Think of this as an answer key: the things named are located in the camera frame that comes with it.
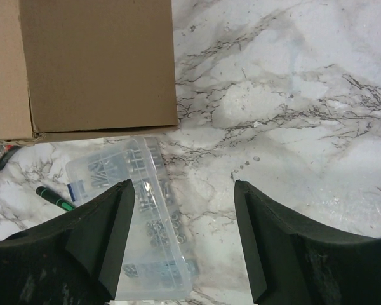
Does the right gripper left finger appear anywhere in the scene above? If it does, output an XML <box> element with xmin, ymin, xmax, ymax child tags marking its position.
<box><xmin>0</xmin><ymin>180</ymin><xmax>135</xmax><ymax>304</ymax></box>

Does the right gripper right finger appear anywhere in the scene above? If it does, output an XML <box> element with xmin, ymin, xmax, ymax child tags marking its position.
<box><xmin>234</xmin><ymin>180</ymin><xmax>381</xmax><ymax>304</ymax></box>

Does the clear plastic screw organizer box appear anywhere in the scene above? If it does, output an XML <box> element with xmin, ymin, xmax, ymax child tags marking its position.
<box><xmin>66</xmin><ymin>136</ymin><xmax>199</xmax><ymax>301</ymax></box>

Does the brown cardboard express box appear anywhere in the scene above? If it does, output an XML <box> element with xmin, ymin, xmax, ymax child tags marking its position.
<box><xmin>0</xmin><ymin>1</ymin><xmax>178</xmax><ymax>146</ymax></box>

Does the black green precision screwdriver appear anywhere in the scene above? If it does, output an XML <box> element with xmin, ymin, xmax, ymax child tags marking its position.
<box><xmin>36</xmin><ymin>186</ymin><xmax>75</xmax><ymax>211</ymax></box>

